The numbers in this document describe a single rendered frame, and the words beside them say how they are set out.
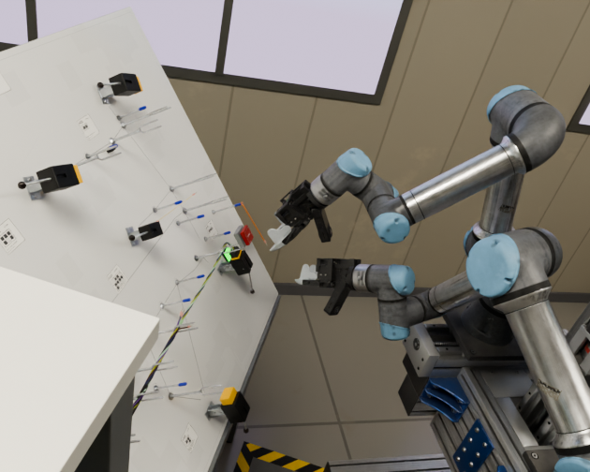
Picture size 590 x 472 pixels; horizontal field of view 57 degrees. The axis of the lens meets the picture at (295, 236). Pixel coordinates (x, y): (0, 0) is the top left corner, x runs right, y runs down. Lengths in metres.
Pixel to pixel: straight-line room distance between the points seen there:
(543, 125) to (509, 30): 1.62
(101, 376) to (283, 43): 2.24
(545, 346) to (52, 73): 1.14
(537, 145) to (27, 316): 1.10
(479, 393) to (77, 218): 1.10
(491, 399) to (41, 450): 1.38
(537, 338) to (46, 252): 0.94
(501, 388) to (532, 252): 0.59
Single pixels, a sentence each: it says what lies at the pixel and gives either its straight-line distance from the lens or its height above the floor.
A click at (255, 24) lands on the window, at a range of 2.46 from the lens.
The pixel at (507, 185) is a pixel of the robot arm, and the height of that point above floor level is 1.56.
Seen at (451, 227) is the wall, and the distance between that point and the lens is 3.35.
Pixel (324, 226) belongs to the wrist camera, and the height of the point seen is 1.36.
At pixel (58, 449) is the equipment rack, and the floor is 1.85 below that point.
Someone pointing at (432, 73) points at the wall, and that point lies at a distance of 2.79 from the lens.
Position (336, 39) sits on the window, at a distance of 2.55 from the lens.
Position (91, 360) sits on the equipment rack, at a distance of 0.35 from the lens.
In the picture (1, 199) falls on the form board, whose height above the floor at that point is 1.51.
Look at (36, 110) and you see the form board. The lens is 1.24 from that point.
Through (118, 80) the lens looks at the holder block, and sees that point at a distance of 1.35.
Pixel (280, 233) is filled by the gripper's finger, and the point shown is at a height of 1.31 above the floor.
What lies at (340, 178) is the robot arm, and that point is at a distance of 1.31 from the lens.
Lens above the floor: 2.11
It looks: 34 degrees down
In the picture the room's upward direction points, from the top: 15 degrees clockwise
